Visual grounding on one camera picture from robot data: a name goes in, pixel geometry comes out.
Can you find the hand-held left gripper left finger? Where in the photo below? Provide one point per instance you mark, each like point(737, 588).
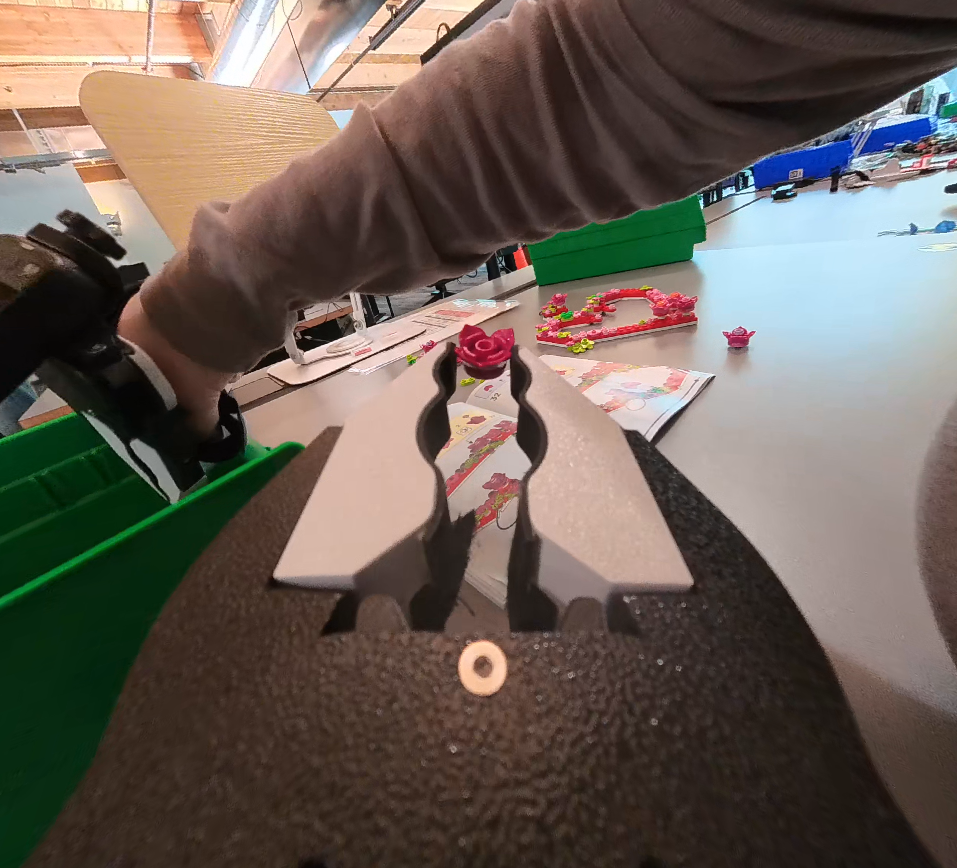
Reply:
point(359, 509)

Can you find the red lego heart frame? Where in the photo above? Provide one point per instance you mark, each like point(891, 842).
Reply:
point(643, 322)

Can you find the wooden tilting stand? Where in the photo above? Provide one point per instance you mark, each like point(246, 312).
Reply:
point(194, 150)

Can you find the open lego instruction booklet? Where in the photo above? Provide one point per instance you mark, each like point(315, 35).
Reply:
point(643, 390)

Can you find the magenta lego rose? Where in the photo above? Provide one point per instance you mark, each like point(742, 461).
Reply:
point(484, 348)
point(738, 337)

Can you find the green plastic bin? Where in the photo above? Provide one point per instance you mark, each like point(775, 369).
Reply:
point(75, 621)
point(620, 247)

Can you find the white printed paper sheet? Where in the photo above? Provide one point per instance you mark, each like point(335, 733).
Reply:
point(448, 315)

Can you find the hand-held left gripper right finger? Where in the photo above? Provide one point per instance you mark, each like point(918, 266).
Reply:
point(598, 509)

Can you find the blue plastic crate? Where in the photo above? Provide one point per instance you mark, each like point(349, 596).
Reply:
point(800, 165)

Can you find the person's right forearm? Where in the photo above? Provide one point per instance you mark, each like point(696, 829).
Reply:
point(523, 135)

